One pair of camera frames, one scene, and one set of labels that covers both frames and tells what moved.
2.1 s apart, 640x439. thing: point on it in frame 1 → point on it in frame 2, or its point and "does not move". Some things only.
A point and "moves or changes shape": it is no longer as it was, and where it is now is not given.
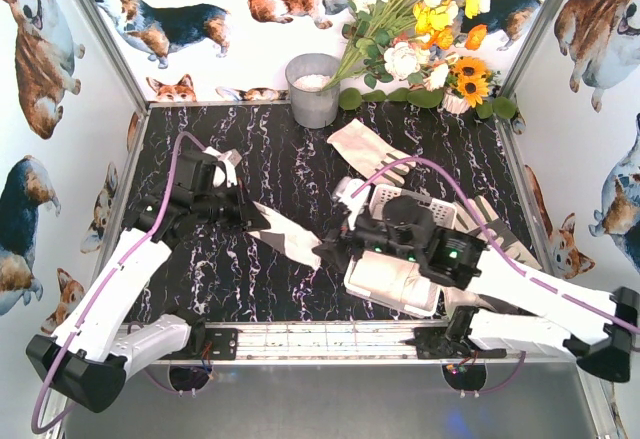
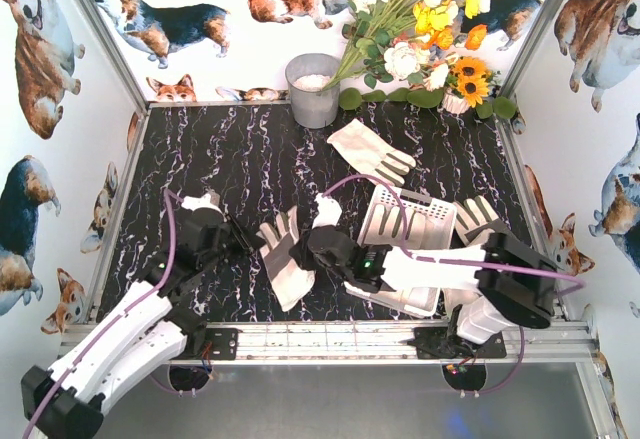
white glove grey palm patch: [290, 240] moves or changes shape
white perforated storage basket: [390, 280] does not move
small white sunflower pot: [452, 102] does not move
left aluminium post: [103, 32] does not move
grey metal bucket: [306, 75] does not move
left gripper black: [240, 210] → [236, 234]
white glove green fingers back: [371, 154] does not move
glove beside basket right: [458, 301] does not move
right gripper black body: [347, 238] → [304, 248]
